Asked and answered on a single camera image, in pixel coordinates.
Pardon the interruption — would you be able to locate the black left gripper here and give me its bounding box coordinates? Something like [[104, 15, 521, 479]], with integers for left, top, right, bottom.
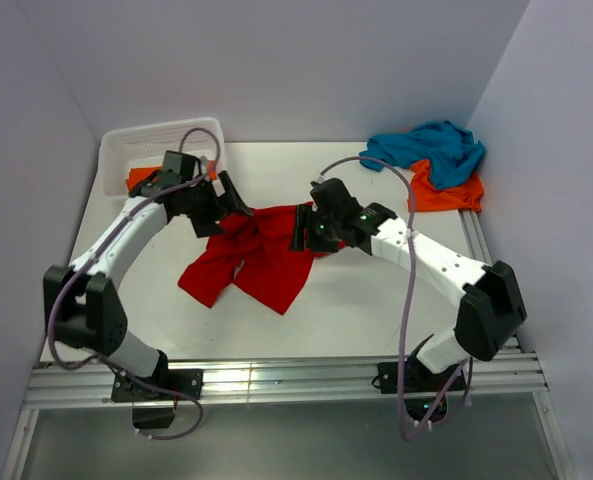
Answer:
[[181, 171, 251, 238]]

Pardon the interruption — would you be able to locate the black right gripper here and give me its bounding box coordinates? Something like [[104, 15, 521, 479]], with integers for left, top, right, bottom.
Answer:
[[288, 204, 341, 253]]

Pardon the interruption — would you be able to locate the red t shirt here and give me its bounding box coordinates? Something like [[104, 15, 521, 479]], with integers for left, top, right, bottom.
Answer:
[[177, 205, 325, 315]]

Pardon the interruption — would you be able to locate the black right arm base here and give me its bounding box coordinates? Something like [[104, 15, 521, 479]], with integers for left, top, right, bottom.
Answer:
[[371, 339, 470, 420]]

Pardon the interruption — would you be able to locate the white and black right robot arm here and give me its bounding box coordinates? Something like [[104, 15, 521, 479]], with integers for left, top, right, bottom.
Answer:
[[290, 203, 527, 390]]

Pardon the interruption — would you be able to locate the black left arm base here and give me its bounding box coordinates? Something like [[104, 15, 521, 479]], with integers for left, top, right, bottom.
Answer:
[[110, 369, 204, 431]]

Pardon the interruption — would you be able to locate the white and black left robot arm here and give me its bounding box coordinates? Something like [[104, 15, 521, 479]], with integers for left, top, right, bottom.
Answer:
[[43, 170, 252, 399]]

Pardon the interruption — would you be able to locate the rolled orange t shirt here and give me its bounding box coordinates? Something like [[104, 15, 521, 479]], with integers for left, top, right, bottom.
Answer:
[[125, 166, 160, 192]]

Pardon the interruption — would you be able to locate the white plastic basket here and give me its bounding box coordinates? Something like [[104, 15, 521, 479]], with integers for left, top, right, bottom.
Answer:
[[97, 117, 227, 200]]

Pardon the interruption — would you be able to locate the blue t shirt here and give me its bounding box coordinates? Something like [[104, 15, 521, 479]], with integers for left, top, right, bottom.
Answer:
[[360, 121, 486, 190]]

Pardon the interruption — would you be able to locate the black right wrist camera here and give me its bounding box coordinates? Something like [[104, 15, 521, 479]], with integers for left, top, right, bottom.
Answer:
[[310, 178, 361, 219]]

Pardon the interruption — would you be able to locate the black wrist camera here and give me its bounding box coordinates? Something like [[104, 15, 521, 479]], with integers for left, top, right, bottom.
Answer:
[[310, 178, 361, 219], [158, 150, 201, 188]]

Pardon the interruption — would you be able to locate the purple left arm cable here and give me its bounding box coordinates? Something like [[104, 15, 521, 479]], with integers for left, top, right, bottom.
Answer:
[[48, 128, 223, 441]]

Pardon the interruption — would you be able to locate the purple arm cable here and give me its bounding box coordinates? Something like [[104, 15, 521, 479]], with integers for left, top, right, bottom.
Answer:
[[314, 155, 475, 442], [48, 128, 223, 441]]

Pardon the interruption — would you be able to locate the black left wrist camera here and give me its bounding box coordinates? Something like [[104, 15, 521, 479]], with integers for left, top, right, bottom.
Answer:
[[158, 150, 201, 188]]

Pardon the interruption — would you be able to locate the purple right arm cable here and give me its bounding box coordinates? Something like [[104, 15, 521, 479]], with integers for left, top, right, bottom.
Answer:
[[314, 155, 475, 442]]

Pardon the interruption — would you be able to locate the aluminium rail frame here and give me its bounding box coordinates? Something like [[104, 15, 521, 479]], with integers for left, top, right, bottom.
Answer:
[[3, 223, 577, 479]]

